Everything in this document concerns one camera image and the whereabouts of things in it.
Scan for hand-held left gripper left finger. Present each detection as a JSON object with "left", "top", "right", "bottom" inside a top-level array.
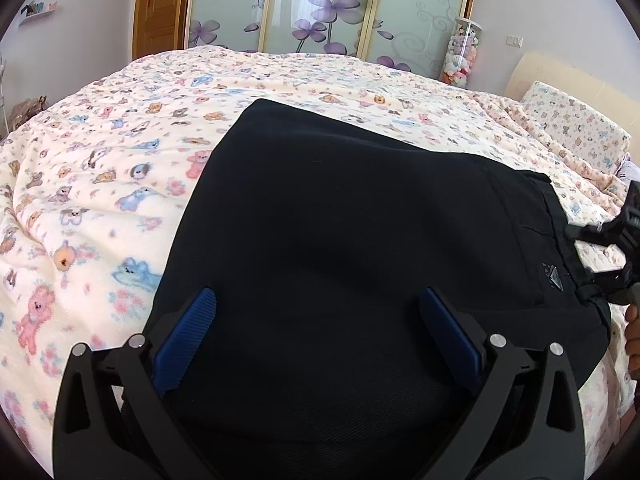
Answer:
[{"left": 52, "top": 287, "right": 226, "bottom": 480}]

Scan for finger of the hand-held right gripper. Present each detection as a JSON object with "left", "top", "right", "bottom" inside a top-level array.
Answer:
[
  {"left": 565, "top": 180, "right": 640, "bottom": 257},
  {"left": 575, "top": 264, "right": 640, "bottom": 307}
]

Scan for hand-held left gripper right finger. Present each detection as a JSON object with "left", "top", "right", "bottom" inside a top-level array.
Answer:
[{"left": 419, "top": 287, "right": 587, "bottom": 480}]

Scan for black pants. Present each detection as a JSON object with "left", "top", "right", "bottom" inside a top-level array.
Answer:
[{"left": 142, "top": 98, "right": 613, "bottom": 480}]

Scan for person's right hand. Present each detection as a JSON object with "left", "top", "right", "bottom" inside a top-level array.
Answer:
[{"left": 624, "top": 304, "right": 640, "bottom": 382}]

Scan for bear printed pillow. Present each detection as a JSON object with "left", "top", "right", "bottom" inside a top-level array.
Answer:
[{"left": 520, "top": 80, "right": 632, "bottom": 173}]

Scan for cream headboard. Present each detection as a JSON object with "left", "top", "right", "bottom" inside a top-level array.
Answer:
[{"left": 504, "top": 51, "right": 640, "bottom": 136}]

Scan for pink bear printed blanket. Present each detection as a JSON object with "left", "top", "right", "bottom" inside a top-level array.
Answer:
[{"left": 0, "top": 45, "right": 640, "bottom": 461}]

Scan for clear cylinder of plush toys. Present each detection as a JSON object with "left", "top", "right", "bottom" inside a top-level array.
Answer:
[{"left": 439, "top": 17, "right": 483, "bottom": 88}]

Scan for wooden door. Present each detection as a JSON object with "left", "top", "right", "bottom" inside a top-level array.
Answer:
[{"left": 132, "top": 0, "right": 196, "bottom": 61}]

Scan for floral glass sliding wardrobe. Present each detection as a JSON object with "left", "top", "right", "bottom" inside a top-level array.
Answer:
[{"left": 182, "top": 0, "right": 481, "bottom": 81}]

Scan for white wall shelf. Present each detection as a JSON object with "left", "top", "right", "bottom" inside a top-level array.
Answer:
[{"left": 19, "top": 2, "right": 61, "bottom": 26}]

